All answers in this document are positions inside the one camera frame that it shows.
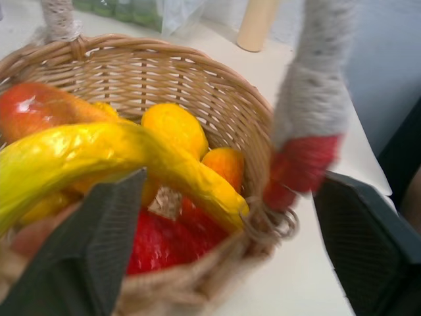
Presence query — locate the beige cardboard tube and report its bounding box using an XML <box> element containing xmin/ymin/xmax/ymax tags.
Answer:
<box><xmin>237</xmin><ymin>0</ymin><xmax>280</xmax><ymax>53</ymax></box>

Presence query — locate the red strawberry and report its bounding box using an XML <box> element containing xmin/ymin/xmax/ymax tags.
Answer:
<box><xmin>262</xmin><ymin>134</ymin><xmax>345</xmax><ymax>211</ymax></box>

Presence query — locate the yellow banana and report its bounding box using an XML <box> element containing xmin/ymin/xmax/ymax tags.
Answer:
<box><xmin>0</xmin><ymin>122</ymin><xmax>251</xmax><ymax>236</ymax></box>

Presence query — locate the yellow lemon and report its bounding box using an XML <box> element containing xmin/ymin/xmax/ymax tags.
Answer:
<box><xmin>141</xmin><ymin>102</ymin><xmax>210</xmax><ymax>162</ymax></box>

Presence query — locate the small orange fruit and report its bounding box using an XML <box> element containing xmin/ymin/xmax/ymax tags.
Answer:
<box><xmin>200</xmin><ymin>147</ymin><xmax>245</xmax><ymax>195</ymax></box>

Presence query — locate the green bottle pack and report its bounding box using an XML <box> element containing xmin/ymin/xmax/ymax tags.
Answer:
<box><xmin>70</xmin><ymin>0</ymin><xmax>165</xmax><ymax>32</ymax></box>

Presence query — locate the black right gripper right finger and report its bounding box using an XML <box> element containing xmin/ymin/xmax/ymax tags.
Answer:
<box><xmin>312</xmin><ymin>170</ymin><xmax>421</xmax><ymax>316</ymax></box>

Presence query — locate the round wicker basket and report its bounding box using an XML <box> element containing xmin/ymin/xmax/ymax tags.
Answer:
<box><xmin>0</xmin><ymin>0</ymin><xmax>358</xmax><ymax>316</ymax></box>

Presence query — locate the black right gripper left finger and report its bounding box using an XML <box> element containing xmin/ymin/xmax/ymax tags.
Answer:
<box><xmin>0</xmin><ymin>167</ymin><xmax>148</xmax><ymax>316</ymax></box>

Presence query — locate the clear plastic bag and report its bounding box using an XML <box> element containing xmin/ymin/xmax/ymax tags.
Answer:
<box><xmin>157</xmin><ymin>0</ymin><xmax>211</xmax><ymax>39</ymax></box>

